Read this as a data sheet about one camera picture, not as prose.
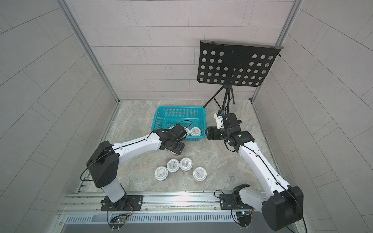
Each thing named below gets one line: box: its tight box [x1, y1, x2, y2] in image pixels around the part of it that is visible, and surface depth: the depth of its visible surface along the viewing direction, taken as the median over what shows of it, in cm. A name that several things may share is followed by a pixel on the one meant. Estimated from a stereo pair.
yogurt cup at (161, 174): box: [154, 166, 169, 182], surface depth 76 cm
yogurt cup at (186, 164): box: [179, 157, 193, 171], surface depth 80 cm
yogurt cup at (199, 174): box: [192, 166, 207, 182], surface depth 76 cm
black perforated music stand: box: [197, 40, 284, 114], surface depth 77 cm
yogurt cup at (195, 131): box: [189, 126, 202, 137], surface depth 93 cm
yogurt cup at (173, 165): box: [166, 158, 180, 173], surface depth 79 cm
